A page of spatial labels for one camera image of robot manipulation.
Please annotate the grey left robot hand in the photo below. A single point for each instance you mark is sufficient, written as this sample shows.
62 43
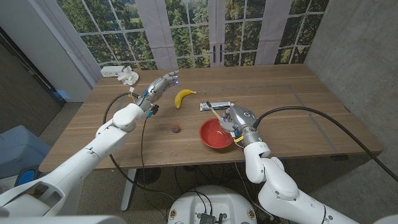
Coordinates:
157 85

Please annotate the white green toothpaste tube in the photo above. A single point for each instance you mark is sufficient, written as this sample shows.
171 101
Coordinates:
220 105

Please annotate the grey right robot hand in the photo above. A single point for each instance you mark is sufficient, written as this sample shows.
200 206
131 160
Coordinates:
242 119

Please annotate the red bowl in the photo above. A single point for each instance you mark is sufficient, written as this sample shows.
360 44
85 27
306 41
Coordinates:
213 135

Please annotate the white power strip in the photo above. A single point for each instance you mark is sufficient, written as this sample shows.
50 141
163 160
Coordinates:
110 71

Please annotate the crumpled white tissue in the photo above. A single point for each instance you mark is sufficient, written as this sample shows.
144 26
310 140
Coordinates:
128 76

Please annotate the round black floor fan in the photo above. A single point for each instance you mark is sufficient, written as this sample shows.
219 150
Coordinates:
148 175

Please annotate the yellow toy banana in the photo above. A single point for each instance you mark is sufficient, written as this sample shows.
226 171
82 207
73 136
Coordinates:
179 97

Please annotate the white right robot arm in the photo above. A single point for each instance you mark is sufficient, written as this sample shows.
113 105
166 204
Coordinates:
280 186

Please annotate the printed window backdrop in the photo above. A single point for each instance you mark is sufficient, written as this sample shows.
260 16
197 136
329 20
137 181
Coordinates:
192 31

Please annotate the wooden toothbrush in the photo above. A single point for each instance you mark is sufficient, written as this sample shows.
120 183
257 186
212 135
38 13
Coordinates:
214 110

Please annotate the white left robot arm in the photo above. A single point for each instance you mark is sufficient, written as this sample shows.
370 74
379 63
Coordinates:
87 155

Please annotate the white table leg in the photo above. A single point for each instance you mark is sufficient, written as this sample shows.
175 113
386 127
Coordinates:
128 189

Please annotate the white robot torso base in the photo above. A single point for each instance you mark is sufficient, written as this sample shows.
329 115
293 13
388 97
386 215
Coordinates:
211 202

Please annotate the blue foot pedal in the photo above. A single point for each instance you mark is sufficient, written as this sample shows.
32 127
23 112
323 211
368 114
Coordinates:
26 178

